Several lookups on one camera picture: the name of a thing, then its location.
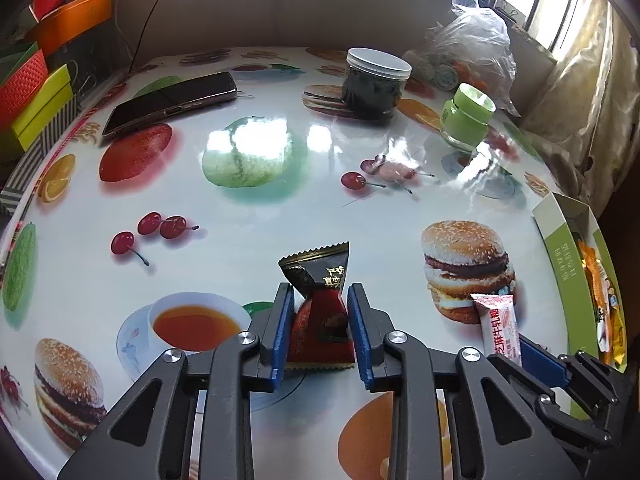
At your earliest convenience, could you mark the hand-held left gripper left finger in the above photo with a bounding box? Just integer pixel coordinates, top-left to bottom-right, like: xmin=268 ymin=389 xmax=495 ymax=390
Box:
xmin=57 ymin=283 xmax=295 ymax=480

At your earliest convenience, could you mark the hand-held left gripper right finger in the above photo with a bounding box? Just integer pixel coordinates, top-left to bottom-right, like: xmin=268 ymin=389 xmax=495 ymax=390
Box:
xmin=347 ymin=283 xmax=586 ymax=480

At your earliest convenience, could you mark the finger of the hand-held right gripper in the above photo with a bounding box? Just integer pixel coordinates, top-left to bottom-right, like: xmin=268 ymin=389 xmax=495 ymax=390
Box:
xmin=492 ymin=356 xmax=615 ymax=466
xmin=520 ymin=335 xmax=635 ymax=414

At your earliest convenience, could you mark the red black candy packet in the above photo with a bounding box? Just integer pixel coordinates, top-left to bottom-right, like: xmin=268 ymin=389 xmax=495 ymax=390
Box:
xmin=278 ymin=241 xmax=357 ymax=372

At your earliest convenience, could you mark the pink nougat packet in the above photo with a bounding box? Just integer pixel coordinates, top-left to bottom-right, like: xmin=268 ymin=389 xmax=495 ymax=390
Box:
xmin=470 ymin=293 xmax=523 ymax=368

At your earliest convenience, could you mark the green cardboard box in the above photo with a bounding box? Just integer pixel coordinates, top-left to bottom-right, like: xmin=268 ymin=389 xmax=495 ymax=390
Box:
xmin=531 ymin=192 xmax=630 ymax=421

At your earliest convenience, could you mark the fruit print tablecloth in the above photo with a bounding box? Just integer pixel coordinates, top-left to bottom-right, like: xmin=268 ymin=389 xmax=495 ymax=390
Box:
xmin=0 ymin=46 xmax=606 ymax=480

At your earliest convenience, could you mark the green glass jar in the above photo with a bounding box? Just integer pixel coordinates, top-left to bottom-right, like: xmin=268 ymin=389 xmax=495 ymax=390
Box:
xmin=440 ymin=83 xmax=497 ymax=153

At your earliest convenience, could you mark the dark jar with white lid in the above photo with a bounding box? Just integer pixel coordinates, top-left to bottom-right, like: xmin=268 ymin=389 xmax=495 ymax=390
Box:
xmin=342 ymin=47 xmax=412 ymax=121

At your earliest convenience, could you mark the dark smartphone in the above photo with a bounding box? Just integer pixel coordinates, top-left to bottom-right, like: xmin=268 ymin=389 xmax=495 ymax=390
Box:
xmin=102 ymin=71 xmax=238 ymax=142

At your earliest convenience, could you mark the cream spotted curtain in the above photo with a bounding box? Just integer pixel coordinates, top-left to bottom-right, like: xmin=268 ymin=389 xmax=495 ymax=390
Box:
xmin=520 ymin=0 xmax=640 ymax=211

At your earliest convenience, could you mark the small round jelly cup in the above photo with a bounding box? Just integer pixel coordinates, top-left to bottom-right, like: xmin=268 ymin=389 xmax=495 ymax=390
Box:
xmin=431 ymin=62 xmax=458 ymax=88

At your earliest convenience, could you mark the black white striped box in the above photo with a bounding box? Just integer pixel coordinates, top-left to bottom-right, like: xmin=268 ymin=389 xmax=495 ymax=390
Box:
xmin=0 ymin=105 xmax=81 ymax=211

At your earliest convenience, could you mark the clear plastic bag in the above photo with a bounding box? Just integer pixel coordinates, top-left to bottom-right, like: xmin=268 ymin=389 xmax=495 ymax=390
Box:
xmin=405 ymin=0 xmax=523 ymax=116

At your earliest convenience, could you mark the lime green box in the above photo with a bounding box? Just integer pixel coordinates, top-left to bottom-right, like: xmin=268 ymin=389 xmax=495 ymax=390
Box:
xmin=10 ymin=63 xmax=74 ymax=157

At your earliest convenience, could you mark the red woven box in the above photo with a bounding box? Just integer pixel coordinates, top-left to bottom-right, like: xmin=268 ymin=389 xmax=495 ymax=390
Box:
xmin=0 ymin=42 xmax=51 ymax=131

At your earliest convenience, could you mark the orange box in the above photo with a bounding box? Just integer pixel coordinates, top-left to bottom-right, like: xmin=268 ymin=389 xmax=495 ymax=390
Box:
xmin=25 ymin=0 xmax=113 ymax=56

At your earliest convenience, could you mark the black cable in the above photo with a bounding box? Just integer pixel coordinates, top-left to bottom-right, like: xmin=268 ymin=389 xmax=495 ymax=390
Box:
xmin=127 ymin=0 xmax=173 ymax=76

